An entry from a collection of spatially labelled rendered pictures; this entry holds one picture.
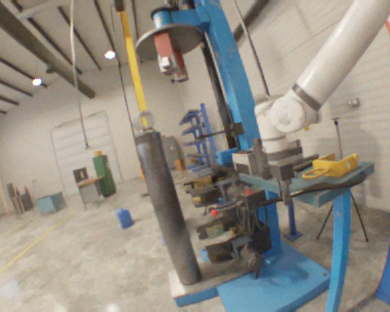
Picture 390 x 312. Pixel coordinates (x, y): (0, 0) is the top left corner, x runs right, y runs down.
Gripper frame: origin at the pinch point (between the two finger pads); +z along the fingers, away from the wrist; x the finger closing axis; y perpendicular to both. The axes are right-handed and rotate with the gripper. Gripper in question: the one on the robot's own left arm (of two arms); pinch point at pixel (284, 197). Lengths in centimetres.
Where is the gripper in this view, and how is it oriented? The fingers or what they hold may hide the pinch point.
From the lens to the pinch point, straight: 74.2
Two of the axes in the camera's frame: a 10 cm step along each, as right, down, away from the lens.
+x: -0.6, 1.0, -9.9
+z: 2.5, 9.7, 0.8
